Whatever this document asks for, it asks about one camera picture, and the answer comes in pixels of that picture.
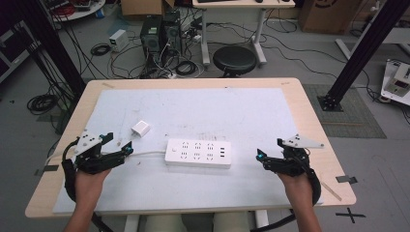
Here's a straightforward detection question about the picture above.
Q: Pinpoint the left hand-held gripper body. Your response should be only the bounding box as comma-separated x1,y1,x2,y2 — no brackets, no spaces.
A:
69,130,127,176

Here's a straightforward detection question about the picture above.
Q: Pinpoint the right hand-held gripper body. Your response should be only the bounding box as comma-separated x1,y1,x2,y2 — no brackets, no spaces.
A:
277,132,325,178

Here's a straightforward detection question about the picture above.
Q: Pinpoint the white charger adapter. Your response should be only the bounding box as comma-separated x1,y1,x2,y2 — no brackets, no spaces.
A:
131,120,152,139

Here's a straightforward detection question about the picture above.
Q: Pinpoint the white power strip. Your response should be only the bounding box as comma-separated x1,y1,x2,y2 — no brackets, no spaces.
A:
164,137,233,170

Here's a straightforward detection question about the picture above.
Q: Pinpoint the person's right hand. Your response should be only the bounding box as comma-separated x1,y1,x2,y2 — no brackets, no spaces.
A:
277,171,314,208

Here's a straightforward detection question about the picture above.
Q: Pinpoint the person's left hand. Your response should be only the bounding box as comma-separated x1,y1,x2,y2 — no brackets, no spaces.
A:
73,167,112,205

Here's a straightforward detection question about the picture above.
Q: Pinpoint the grey tape strip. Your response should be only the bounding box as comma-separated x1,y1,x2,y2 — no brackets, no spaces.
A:
335,175,359,185
34,164,60,177

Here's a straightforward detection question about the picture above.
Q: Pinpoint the thin wooden stick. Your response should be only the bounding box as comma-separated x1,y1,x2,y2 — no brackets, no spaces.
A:
321,181,343,202

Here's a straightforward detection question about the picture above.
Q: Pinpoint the white table mat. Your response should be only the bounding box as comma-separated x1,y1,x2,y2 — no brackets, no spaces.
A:
52,87,325,216

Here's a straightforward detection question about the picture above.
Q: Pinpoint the dark grey floor mat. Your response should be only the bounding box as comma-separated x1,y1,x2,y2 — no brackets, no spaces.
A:
302,83,388,140

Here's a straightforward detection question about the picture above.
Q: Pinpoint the black tape cross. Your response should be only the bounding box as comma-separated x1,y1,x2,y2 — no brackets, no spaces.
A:
335,207,367,224

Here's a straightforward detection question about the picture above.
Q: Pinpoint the wooden table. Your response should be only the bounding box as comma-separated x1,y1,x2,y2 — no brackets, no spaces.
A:
24,76,358,219

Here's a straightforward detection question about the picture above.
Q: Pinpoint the white power supply box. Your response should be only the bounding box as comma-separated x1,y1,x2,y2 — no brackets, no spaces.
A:
108,29,131,53

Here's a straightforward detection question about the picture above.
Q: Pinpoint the black round stool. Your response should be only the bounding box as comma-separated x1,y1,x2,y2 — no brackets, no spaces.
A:
212,45,258,78

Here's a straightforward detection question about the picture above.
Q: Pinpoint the black computer tower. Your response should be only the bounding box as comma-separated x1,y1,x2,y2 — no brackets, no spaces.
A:
161,10,184,56
139,14,164,72

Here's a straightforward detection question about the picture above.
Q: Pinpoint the grey metal shelf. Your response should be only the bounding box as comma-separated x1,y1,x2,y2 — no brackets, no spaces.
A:
0,20,37,84

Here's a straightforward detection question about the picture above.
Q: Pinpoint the round white table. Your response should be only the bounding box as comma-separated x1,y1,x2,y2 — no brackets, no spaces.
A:
43,0,106,23

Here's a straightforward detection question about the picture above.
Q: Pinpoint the white device on floor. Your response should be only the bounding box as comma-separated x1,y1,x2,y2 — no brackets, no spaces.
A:
380,59,410,107

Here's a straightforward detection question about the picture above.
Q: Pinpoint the small cardboard box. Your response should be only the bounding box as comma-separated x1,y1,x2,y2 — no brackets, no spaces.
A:
120,0,175,17

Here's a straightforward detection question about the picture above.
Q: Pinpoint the large cardboard box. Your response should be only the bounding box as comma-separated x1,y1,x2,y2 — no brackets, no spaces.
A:
299,0,365,35

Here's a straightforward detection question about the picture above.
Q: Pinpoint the white desk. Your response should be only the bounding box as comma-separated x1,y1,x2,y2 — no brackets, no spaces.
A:
191,0,297,68

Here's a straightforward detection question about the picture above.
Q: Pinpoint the white power strip cable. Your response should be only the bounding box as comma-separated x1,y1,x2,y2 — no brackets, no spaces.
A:
44,150,166,167

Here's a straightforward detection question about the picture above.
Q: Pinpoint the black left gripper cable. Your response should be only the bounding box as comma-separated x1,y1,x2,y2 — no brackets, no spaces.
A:
61,136,80,204

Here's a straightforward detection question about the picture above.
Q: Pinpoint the coiled black cable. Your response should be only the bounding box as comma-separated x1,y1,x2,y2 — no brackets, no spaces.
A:
175,60,198,77
26,93,59,116
89,43,112,57

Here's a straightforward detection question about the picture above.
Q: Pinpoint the black aluminium post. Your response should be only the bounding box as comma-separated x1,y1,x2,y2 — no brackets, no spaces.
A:
14,0,87,95
316,0,410,112

